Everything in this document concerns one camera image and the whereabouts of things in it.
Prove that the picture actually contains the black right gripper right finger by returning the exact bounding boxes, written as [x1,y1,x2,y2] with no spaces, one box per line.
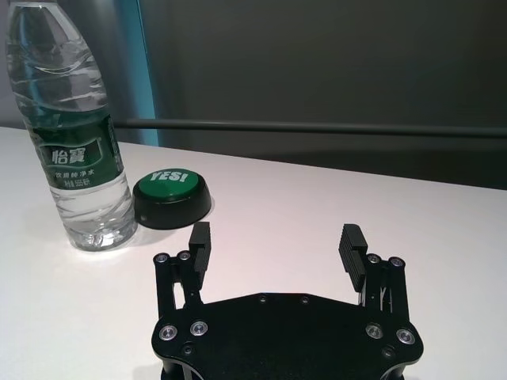
[338,223,409,317]

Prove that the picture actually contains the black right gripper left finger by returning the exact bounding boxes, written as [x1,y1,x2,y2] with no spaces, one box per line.
[153,222,213,317]

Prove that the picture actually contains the grey horizontal handrail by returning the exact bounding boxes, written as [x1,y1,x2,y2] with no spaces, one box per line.
[112,118,507,140]

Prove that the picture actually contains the clear water bottle green label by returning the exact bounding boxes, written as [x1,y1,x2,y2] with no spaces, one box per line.
[4,0,138,252]

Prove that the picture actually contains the glass window strip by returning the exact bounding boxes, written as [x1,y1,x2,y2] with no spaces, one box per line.
[130,0,164,146]

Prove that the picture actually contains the green YES button black base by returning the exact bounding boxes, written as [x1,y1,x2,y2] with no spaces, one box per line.
[132,169,212,230]

